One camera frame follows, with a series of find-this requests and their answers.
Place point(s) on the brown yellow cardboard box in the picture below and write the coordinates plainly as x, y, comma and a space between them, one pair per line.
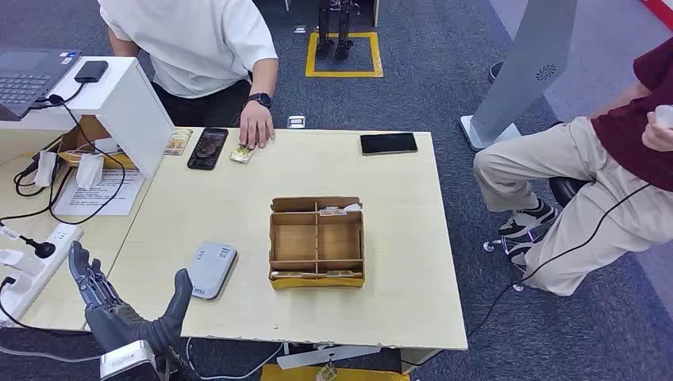
84, 134

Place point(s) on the black wristwatch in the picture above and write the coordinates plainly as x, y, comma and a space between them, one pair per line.
261, 99

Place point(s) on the grey laptop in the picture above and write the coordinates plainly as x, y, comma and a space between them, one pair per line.
26, 79

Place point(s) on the black white sneaker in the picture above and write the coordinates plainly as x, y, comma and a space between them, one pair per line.
526, 218

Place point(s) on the white flat strip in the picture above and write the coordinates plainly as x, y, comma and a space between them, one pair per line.
315, 357

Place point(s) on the silver floor socket plate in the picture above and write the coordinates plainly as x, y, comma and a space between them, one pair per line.
296, 122

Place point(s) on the printed paper sheet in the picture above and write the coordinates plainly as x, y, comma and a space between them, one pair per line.
100, 200

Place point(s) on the black power bank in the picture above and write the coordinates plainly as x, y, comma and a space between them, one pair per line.
91, 71

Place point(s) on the white handheld controller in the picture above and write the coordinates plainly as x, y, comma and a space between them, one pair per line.
665, 115

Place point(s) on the person's hand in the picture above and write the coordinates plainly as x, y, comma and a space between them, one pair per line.
660, 138

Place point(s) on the room key card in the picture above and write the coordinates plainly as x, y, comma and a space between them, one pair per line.
339, 273
333, 212
283, 274

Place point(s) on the small black humanoid robot legs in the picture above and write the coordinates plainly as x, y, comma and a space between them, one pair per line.
343, 50

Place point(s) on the black round object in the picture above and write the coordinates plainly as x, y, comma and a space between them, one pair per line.
494, 72

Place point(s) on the person's left hand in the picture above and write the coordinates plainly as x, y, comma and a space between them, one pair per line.
256, 126

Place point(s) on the white riser shelf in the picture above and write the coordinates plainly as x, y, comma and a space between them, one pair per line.
131, 121

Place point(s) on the white paper slip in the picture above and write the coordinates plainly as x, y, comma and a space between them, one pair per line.
353, 207

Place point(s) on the grey kiosk stand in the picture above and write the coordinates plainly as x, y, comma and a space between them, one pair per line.
526, 63

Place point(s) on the white folded tissue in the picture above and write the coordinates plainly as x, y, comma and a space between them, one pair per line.
89, 171
46, 168

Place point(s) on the black smartphone with dark screen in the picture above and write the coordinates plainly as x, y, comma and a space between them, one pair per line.
389, 143

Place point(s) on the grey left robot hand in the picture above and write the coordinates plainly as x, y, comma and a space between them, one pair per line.
115, 321

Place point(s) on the cardboard organizer box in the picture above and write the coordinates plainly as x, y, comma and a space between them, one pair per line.
315, 242

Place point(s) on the person's left forearm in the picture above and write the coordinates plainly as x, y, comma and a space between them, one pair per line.
265, 79

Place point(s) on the black wheeled office stool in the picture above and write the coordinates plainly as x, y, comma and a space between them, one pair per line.
565, 189

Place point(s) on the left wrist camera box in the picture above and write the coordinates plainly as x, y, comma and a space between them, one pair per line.
126, 363

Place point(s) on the person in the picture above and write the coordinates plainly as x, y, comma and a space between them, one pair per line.
194, 47
578, 173

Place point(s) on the small silver floor plate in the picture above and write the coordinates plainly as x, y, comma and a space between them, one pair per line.
299, 29

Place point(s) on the white power adapter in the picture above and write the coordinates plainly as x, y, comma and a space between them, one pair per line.
21, 263

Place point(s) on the grey white card reader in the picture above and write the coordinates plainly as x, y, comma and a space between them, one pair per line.
210, 271

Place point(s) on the black smartphone with lit screen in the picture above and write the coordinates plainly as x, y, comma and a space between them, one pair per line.
207, 150

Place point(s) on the paper tag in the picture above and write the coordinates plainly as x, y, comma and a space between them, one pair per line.
326, 373

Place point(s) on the white power strip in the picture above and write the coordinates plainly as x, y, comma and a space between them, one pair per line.
63, 236

